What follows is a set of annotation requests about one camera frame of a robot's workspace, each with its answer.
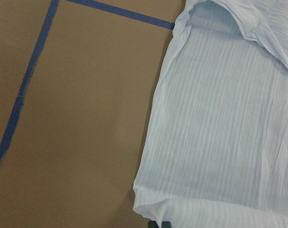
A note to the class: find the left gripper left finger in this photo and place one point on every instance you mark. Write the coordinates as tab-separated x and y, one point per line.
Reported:
152	224

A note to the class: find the light blue button-up shirt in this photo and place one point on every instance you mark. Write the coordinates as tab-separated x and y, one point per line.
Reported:
216	150

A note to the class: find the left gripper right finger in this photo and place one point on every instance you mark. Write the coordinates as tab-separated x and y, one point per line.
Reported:
165	224

